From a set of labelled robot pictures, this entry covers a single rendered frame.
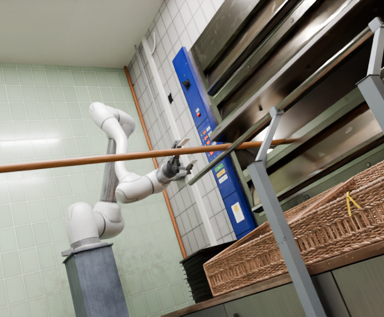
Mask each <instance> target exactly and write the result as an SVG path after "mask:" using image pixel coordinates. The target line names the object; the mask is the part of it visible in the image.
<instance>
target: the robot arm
mask: <svg viewBox="0 0 384 317"><path fill-rule="evenodd" d="M89 114H90V117H91V119H92V120H93V121H94V122H95V123H96V125H97V126H98V127H99V128H101V129H102V130H103V131H104V132H105V133H106V136H107V139H108V146H107V151H106V154H107V155H111V154H118V153H127V152H128V138H129V136H130V135H131V134H132V133H133V132H134V130H135V122H134V120H133V118H132V117H131V116H130V115H129V114H127V113H125V112H123V111H121V110H119V109H115V108H112V107H109V106H105V105H104V104H103V103H99V102H95V103H92V104H91V105H90V107H89ZM189 140H190V137H189V138H184V139H183V140H175V141H174V144H173V146H172V148H171V149H174V148H181V147H182V146H184V145H185V144H186V143H187V142H188V141H189ZM179 158H180V156H179V155H175V156H171V158H170V160H169V161H167V162H166V163H164V164H162V165H161V166H160V167H159V168H158V169H157V170H153V171H152V172H150V173H148V174H146V175H144V176H142V177H141V176H140V175H137V174H135V173H133V172H132V173H129V172H128V171H127V170H126V161H119V162H107V163H105V165H104V173H103V181H102V186H101V195H100V200H99V202H97V203H96V204H95V206H94V209H92V207H91V206H90V205H89V204H88V203H84V202H80V203H75V204H72V205H70V206H69V207H68V209H67V211H66V214H65V228H66V232H67V237H68V240H69V243H70V246H71V248H70V249H68V250H65V251H63V252H61V256H62V257H68V256H69V254H70V253H71V252H73V251H77V250H82V249H86V248H91V247H97V246H100V245H106V244H108V242H104V243H101V242H100V240H105V239H110V238H114V237H116V236H118V235H119V234H120V233H121V232H122V231H123V229H124V225H125V223H124V219H123V216H122V215H121V207H120V205H119V204H117V200H118V201H119V202H121V203H123V204H130V203H135V202H137V201H140V200H143V199H145V198H147V197H148V196H150V195H152V194H158V193H160V192H162V191H163V190H165V189H166V188H167V187H168V186H169V184H170V183H171V181H172V180H173V179H174V178H175V177H176V178H177V179H180V178H182V177H183V176H186V175H190V174H191V172H190V170H192V167H193V164H195V163H196V162H197V161H198V159H192V160H191V161H190V162H189V163H188V164H187V165H186V166H185V167H183V166H181V164H180V162H179ZM180 170H186V172H185V173H182V174H179V171H180Z"/></svg>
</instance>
